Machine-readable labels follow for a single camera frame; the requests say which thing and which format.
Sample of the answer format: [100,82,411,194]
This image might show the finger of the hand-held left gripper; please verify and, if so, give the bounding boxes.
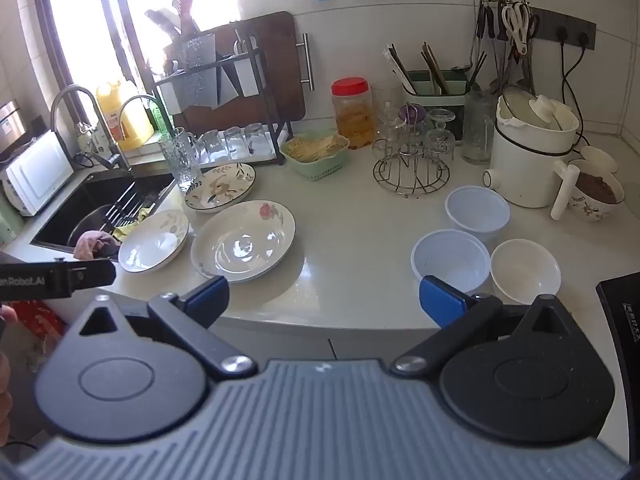
[74,258,117,291]

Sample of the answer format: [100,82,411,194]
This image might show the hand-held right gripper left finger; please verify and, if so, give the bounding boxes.
[77,276,259,382]

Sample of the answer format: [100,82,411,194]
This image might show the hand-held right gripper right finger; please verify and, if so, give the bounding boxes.
[390,275,569,379]

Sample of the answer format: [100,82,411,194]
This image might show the translucent plastic bowl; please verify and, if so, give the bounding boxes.
[410,229,492,297]
[444,185,512,247]

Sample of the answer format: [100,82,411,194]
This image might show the large floral white plate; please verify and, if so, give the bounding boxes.
[190,200,297,284]

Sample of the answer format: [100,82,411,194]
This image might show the white plate with leaf print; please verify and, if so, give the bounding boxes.
[118,209,191,274]

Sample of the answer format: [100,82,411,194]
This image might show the white ceramic bowl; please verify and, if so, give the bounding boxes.
[489,238,562,305]

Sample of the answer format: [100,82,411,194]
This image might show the deep floral plate dark rim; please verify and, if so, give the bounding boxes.
[183,162,257,214]

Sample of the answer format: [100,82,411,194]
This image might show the person's left hand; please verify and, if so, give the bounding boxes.
[0,305,19,438]

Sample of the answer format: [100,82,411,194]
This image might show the pink cloth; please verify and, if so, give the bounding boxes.
[73,229,119,262]

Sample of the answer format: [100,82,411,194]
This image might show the red bag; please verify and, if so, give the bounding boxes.
[9,300,66,347]

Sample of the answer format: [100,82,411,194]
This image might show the black kitchen sink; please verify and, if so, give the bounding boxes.
[29,172,177,257]

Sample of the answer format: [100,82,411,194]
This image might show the white countertop appliance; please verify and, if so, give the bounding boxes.
[1,129,76,218]

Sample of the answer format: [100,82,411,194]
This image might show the clear glass pitcher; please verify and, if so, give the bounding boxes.
[158,127,204,194]

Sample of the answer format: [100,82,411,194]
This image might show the metal kitchen faucet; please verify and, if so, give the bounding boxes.
[49,84,132,173]

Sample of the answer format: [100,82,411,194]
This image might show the clear drinking glass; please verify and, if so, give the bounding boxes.
[223,126,246,161]
[199,129,224,164]
[244,123,274,157]

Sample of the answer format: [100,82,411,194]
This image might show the white electric cooking pot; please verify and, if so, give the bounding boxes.
[482,82,584,221]

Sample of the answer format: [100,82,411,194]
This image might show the yellow oil bottle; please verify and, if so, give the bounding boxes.
[95,79,154,151]

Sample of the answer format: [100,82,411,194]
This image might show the clear glass goblet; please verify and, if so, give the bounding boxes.
[424,108,457,159]

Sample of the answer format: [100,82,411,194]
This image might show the green bottle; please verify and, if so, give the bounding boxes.
[147,99,174,134]

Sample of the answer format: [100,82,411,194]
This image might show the textured glass jar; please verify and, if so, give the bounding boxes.
[461,84,496,165]

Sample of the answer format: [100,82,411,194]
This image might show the green basket of noodles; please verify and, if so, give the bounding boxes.
[279,131,351,179]

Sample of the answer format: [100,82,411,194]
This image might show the slim metal faucet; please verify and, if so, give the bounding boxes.
[118,94,162,137]

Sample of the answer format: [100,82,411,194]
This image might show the black cooktop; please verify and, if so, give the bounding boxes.
[594,272,640,413]

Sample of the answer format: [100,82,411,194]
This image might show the purple lid glass cup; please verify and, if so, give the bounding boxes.
[397,102,429,132]

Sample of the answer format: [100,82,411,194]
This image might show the green utensil holder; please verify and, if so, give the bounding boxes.
[403,69,472,132]

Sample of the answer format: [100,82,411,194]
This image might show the red lid plastic jar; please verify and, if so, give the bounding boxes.
[330,77,376,151]

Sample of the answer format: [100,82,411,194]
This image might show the small white floral bowl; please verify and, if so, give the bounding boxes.
[579,145,620,174]

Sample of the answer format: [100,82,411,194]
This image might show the black dish rack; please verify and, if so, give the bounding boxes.
[152,34,294,162]

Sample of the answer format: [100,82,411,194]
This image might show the dark wooden cutting board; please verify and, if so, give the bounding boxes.
[172,10,307,132]

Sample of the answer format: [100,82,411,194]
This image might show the metal wire cup rack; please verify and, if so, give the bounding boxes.
[372,105,451,196]

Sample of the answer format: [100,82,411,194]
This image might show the white handled scissors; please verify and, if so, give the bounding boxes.
[502,2,532,56]

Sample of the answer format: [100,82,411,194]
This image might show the black wall socket strip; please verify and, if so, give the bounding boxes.
[529,7,599,51]

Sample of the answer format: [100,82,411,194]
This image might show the metal utensil hook rail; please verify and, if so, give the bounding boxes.
[474,0,542,16]

